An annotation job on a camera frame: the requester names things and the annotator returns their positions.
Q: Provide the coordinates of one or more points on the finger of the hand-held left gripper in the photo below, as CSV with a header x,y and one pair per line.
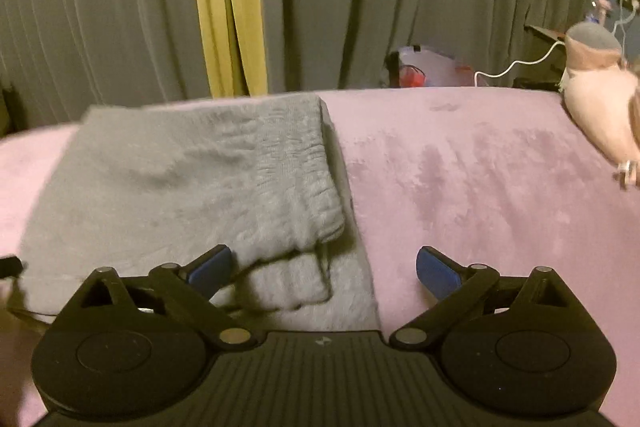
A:
x,y
627,172

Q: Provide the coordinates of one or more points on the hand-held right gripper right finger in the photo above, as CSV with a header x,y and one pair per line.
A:
x,y
437,272

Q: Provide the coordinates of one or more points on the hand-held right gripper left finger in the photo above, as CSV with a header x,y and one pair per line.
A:
x,y
210,267

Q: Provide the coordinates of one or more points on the grey pants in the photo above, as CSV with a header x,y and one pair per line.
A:
x,y
175,187

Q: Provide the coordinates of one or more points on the person's left hand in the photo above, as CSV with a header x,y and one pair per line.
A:
x,y
605,107

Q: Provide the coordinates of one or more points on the plastic bottle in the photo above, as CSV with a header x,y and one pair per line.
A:
x,y
600,9

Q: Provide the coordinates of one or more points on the dark side table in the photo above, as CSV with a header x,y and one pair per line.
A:
x,y
545,52

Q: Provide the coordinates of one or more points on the pink blanket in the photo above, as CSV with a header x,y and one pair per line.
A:
x,y
475,187

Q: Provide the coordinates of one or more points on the clear plastic bag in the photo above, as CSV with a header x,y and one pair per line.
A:
x,y
425,67

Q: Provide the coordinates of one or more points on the black object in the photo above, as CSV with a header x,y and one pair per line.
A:
x,y
9,267

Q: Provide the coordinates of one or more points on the yellow curtain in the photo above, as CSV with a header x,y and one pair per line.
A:
x,y
227,7

